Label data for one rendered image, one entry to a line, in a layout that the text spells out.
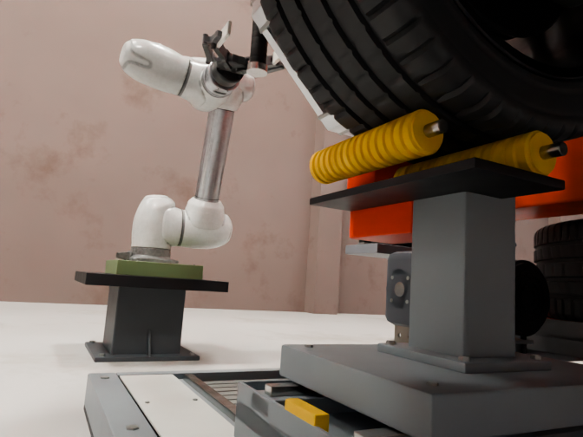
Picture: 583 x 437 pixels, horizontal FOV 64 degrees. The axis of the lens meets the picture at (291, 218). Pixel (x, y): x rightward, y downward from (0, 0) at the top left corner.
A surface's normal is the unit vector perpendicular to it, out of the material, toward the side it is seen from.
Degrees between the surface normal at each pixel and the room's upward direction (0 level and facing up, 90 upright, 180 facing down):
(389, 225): 90
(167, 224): 89
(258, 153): 90
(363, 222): 90
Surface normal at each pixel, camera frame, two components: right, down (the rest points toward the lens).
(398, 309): -0.88, -0.12
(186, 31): 0.48, -0.09
